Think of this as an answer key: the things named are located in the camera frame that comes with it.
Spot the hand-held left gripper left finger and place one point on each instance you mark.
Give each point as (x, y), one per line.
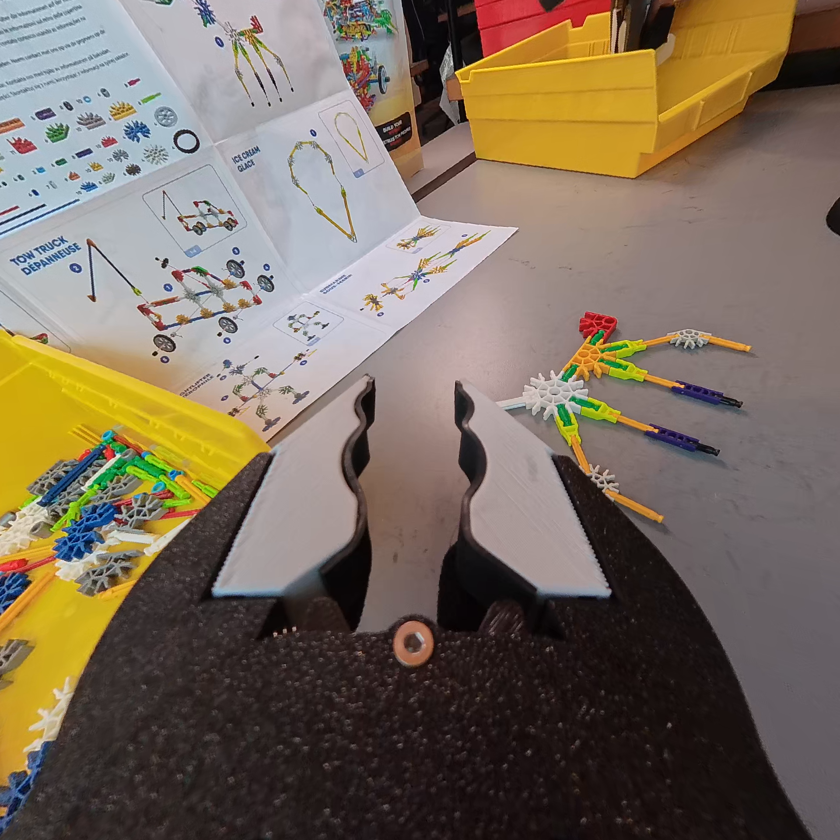
(289, 525)

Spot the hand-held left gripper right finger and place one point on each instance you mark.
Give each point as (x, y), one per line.
(538, 525)

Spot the small grey connector piece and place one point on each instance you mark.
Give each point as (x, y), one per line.
(689, 338)
(602, 478)

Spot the short orange rod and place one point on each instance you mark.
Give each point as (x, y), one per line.
(636, 506)
(732, 344)

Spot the yellow plastic bin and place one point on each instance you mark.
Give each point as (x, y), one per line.
(65, 407)
(558, 131)

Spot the small purple connector piece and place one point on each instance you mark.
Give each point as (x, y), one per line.
(695, 392)
(673, 438)

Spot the colourful construction toy model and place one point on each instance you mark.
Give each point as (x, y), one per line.
(627, 371)

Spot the grey desk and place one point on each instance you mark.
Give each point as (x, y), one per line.
(656, 229)

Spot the red plastic crate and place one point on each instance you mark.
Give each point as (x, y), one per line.
(512, 26)

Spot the pile of colourful construction pieces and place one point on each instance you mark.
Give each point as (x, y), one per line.
(79, 541)

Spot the construction toy set box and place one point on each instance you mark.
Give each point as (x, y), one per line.
(394, 65)

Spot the white folded instruction sheet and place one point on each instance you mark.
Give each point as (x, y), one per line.
(262, 229)

